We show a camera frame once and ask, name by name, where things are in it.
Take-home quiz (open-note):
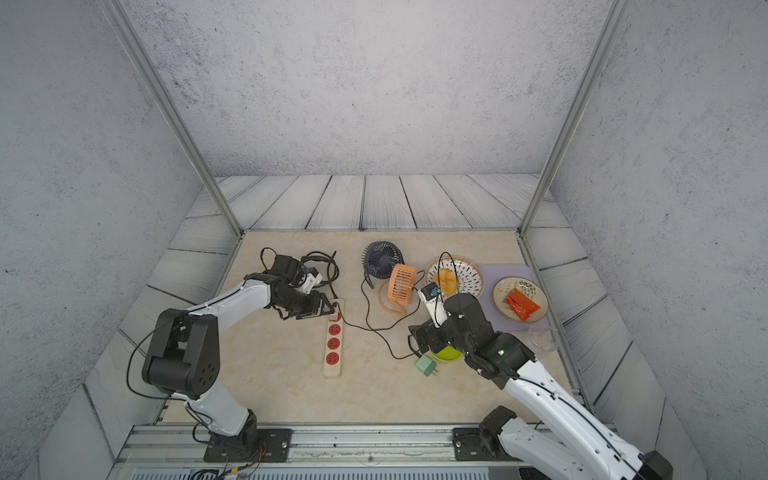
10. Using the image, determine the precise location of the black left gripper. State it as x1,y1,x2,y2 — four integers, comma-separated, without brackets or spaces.
277,289,337,319

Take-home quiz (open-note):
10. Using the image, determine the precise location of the green plastic bowl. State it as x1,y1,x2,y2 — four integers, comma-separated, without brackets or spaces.
430,346,463,363

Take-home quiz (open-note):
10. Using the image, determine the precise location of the patterned ceramic plate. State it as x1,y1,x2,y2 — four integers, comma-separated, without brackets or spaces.
426,253,485,297

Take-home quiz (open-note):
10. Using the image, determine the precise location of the yellow bread bun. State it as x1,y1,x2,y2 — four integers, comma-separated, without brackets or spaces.
434,268,459,297

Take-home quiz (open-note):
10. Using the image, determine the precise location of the orange desk fan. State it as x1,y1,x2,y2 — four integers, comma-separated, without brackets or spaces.
377,264,419,315

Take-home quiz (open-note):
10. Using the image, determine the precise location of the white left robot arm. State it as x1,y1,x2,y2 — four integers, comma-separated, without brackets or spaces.
141,252,339,440

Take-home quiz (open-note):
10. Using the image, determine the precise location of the red snack packet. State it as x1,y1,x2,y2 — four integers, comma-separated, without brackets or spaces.
503,288,540,322

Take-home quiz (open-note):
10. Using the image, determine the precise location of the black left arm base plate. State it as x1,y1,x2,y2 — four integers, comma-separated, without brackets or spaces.
203,410,293,464

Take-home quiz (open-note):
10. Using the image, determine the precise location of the clear drinking glass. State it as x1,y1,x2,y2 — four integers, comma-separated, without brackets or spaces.
527,323,557,353

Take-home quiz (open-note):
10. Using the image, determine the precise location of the green usb power adapter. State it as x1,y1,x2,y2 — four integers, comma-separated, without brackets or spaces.
415,355,436,377

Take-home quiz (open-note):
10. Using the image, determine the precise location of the dark blue desk fan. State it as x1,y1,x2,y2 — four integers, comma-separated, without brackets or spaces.
362,241,405,280

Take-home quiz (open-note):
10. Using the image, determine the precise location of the beige small plate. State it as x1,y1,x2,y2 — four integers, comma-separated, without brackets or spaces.
491,277,549,325

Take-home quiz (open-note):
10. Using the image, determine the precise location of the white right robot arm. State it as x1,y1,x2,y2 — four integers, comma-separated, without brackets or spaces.
409,289,673,479

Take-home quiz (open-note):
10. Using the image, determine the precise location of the black power strip cable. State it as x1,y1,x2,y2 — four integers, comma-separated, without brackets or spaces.
259,247,341,301

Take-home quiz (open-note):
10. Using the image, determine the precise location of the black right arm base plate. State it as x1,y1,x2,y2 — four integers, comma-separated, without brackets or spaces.
452,406,517,462

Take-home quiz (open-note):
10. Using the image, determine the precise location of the black orange fan cable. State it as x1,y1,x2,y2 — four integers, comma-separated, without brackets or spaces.
338,269,428,362

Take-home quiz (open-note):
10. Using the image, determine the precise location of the white red power strip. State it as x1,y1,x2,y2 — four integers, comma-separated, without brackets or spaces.
323,299,344,378

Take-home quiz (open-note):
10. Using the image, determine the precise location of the aluminium mounting rail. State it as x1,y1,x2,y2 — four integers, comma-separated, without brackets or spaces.
109,423,549,479

